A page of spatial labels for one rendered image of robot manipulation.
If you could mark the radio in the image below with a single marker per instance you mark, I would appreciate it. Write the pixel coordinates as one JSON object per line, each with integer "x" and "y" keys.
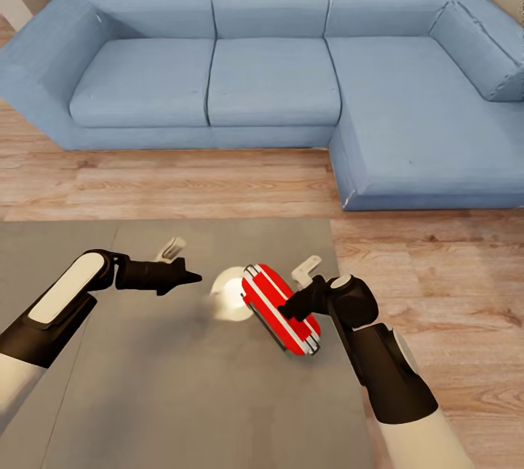
{"x": 266, "y": 290}

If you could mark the sofa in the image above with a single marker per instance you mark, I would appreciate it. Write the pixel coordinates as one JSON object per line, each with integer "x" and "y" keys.
{"x": 420, "y": 103}

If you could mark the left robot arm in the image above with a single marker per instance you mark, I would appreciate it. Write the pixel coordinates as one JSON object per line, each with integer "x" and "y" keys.
{"x": 30, "y": 345}

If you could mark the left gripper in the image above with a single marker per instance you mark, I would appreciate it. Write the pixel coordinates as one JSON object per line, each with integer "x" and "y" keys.
{"x": 162, "y": 277}

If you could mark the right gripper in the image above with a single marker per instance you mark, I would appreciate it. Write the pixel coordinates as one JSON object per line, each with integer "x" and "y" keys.
{"x": 301, "y": 304}

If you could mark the coffee table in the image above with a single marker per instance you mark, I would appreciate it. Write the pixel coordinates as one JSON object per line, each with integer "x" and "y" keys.
{"x": 191, "y": 379}

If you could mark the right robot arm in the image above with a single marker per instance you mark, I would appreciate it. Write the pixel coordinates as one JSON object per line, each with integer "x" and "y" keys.
{"x": 416, "y": 432}

